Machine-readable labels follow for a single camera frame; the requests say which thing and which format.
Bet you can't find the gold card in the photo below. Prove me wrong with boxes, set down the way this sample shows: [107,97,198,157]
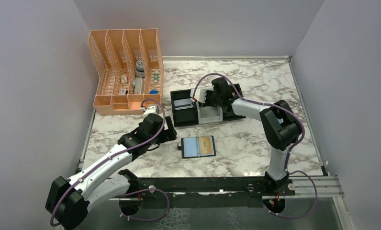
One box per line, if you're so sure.
[198,136,215,156]

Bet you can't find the peach plastic file organizer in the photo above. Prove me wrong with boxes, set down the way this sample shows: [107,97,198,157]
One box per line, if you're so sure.
[88,28,164,115]

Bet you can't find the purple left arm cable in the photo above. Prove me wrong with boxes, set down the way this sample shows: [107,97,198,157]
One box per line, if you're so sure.
[49,99,170,228]

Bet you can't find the white middle card bin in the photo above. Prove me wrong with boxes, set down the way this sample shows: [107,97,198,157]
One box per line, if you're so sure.
[191,88,223,125]

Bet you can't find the green white small tube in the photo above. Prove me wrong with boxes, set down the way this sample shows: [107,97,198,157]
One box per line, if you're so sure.
[154,71,159,84]

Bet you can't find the black mounting rail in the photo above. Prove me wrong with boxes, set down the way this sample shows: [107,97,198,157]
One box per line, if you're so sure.
[108,176,296,204]

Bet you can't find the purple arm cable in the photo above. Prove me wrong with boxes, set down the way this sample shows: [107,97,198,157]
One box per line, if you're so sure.
[49,99,170,228]
[192,73,319,219]

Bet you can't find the silver card in left bin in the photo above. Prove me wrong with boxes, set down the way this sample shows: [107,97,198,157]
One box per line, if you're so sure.
[173,98,193,110]

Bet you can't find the black right card bin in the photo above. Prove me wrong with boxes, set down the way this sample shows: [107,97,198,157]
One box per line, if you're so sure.
[222,84,245,121]

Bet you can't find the black leather card holder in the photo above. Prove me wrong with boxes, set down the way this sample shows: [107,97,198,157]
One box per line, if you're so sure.
[177,136,216,159]

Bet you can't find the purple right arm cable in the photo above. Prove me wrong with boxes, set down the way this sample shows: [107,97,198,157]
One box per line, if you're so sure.
[192,73,319,219]

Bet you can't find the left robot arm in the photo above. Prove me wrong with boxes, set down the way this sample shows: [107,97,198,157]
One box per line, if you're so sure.
[45,113,177,230]

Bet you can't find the grey flat box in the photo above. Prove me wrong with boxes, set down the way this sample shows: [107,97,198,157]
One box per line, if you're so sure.
[133,77,144,94]

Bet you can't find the black card bin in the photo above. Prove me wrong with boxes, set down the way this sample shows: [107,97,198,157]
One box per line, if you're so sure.
[170,89,198,127]
[222,84,245,121]

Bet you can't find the black left card bin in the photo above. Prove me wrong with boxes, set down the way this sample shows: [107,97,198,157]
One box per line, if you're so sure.
[170,89,198,127]

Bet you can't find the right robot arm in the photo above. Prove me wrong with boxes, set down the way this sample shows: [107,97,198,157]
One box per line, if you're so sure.
[205,78,303,195]

